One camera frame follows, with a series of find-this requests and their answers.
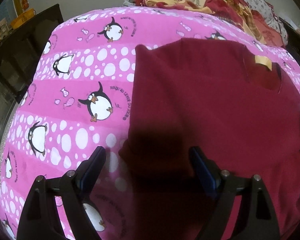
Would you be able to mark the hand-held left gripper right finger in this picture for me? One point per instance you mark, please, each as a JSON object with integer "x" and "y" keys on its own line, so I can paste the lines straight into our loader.
{"x": 201, "y": 166}

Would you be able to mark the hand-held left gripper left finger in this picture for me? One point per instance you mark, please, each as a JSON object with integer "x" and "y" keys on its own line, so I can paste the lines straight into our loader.
{"x": 93, "y": 166}

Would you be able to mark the maroon shirt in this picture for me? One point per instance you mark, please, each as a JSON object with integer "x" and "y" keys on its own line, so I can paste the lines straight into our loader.
{"x": 202, "y": 92}

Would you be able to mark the pink penguin bedsheet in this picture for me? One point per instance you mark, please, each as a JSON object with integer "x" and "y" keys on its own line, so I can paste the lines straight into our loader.
{"x": 90, "y": 62}

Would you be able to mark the dark wooden cabinet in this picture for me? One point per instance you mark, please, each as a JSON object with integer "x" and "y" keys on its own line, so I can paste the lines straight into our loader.
{"x": 22, "y": 45}

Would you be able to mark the red embroidered pillow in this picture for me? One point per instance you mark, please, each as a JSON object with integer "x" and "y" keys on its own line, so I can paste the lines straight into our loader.
{"x": 268, "y": 32}

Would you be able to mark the dark wooden headboard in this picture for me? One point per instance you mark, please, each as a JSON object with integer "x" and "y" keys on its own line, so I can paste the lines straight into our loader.
{"x": 296, "y": 37}

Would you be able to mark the orange basket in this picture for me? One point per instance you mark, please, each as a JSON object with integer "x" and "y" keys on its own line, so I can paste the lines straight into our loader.
{"x": 22, "y": 18}

